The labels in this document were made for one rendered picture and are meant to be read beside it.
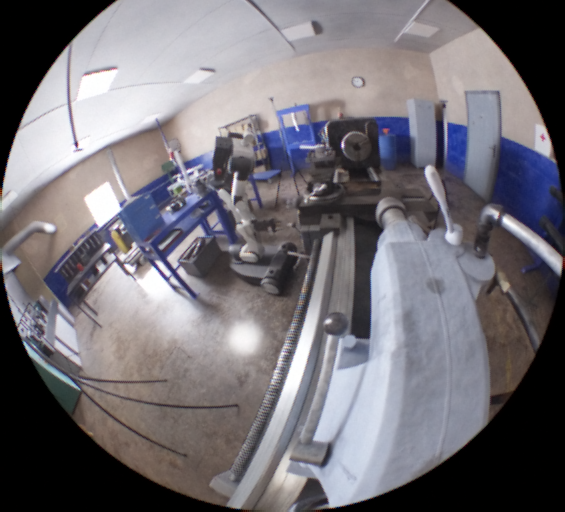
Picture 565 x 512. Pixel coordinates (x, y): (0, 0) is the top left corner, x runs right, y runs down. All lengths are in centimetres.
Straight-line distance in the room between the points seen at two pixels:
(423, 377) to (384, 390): 4
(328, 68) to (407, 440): 531
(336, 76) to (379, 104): 133
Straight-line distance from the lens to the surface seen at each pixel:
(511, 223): 33
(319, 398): 25
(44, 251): 712
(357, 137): 150
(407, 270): 25
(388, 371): 19
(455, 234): 32
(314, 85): 512
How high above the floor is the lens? 134
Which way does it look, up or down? 33 degrees down
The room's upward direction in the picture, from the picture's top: 16 degrees counter-clockwise
